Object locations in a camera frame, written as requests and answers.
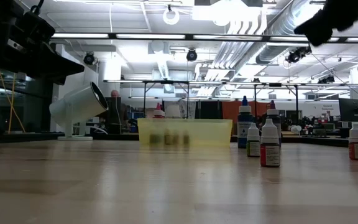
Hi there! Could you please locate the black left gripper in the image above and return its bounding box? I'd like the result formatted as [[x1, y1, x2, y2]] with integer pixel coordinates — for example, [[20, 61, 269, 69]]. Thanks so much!
[[9, 7, 86, 86]]

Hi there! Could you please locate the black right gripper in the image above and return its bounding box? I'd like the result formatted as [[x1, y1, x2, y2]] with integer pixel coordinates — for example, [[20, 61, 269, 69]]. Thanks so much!
[[293, 0, 358, 48]]

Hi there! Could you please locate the large purple food coloring bottle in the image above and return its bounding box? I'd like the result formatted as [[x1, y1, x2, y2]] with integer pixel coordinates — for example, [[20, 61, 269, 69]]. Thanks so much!
[[265, 100, 282, 147]]

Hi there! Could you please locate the large pink food coloring bottle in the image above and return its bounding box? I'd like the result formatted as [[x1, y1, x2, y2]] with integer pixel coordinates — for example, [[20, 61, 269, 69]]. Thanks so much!
[[153, 102, 165, 119]]

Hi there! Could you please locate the large blue food coloring bottle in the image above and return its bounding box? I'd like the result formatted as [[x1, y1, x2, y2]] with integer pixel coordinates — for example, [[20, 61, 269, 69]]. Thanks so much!
[[237, 95, 254, 149]]

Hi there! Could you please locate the small yellow-green food coloring bottle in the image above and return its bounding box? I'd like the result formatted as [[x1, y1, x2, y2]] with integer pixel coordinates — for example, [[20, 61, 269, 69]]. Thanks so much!
[[246, 122, 261, 157]]

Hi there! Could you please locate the small red food coloring bottle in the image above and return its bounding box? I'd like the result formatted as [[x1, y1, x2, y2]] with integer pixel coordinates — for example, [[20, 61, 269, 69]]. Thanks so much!
[[260, 118, 281, 168]]

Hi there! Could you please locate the black ceiling spotlight cluster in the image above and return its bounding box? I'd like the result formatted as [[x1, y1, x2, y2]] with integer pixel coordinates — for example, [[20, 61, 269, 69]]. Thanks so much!
[[285, 45, 313, 65]]

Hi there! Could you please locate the white spotlight lamp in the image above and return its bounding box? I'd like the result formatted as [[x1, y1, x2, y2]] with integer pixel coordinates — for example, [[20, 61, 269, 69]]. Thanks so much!
[[48, 81, 109, 142]]

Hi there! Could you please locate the person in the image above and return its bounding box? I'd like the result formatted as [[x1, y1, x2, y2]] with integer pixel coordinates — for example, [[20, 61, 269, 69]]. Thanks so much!
[[104, 89, 130, 134]]

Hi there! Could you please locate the black computer monitor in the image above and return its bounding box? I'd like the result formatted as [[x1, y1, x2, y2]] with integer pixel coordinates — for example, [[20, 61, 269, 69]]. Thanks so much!
[[338, 98, 358, 123]]

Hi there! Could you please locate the black overhead light bar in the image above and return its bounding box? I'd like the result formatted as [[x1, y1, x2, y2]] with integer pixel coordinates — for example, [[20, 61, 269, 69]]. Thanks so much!
[[50, 32, 358, 44]]

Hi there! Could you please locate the white tapered background object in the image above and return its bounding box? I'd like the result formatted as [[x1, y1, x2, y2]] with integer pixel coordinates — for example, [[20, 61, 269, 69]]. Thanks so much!
[[165, 104, 181, 119]]

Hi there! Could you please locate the orange partition panel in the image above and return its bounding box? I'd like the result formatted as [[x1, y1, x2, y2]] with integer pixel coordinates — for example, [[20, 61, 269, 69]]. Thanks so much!
[[222, 100, 272, 125]]

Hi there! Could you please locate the yellow translucent plastic bin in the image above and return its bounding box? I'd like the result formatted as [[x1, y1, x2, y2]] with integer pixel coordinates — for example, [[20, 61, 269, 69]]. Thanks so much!
[[137, 118, 233, 147]]

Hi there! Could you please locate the yellow hanging cable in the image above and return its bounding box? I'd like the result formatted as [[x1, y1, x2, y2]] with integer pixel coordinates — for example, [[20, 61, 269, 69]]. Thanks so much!
[[0, 67, 27, 134]]

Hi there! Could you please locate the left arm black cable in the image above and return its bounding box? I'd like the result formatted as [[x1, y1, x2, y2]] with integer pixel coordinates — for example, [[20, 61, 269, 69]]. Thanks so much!
[[30, 0, 45, 16]]

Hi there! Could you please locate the black aluminium table frame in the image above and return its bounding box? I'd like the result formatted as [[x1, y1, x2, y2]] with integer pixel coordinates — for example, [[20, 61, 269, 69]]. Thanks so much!
[[0, 131, 358, 150]]

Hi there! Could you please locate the black background rig frame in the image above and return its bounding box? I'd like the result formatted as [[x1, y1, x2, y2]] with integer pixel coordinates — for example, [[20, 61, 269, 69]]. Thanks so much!
[[104, 79, 301, 119]]

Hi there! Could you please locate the white ring ceiling lamp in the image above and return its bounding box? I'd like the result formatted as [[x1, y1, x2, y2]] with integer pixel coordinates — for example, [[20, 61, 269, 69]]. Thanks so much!
[[162, 5, 181, 26]]

